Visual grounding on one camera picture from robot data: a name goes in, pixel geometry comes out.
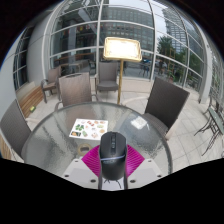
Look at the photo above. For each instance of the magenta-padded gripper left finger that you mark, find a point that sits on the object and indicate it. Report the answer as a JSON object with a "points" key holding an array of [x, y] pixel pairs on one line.
{"points": [[90, 163]]}

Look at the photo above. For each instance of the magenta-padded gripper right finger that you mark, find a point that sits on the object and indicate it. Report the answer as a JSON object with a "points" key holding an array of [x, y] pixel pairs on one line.
{"points": [[135, 161]]}

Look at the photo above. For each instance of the black computer mouse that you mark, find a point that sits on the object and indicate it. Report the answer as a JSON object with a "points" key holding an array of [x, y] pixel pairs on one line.
{"points": [[113, 156]]}

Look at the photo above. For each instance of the colourful printed menu card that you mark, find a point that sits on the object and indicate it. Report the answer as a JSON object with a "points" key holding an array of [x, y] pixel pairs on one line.
{"points": [[88, 128]]}

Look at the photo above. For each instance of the wooden slatted bench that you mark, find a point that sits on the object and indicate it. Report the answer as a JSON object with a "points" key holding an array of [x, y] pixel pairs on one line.
{"points": [[31, 98], [5, 148]]}

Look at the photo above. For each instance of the black metal outdoor chair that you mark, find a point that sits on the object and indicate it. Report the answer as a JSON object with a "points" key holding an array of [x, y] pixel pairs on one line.
{"points": [[215, 123]]}

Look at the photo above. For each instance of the gold framed sign stand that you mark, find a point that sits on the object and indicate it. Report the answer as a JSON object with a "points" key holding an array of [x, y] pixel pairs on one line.
{"points": [[122, 49]]}

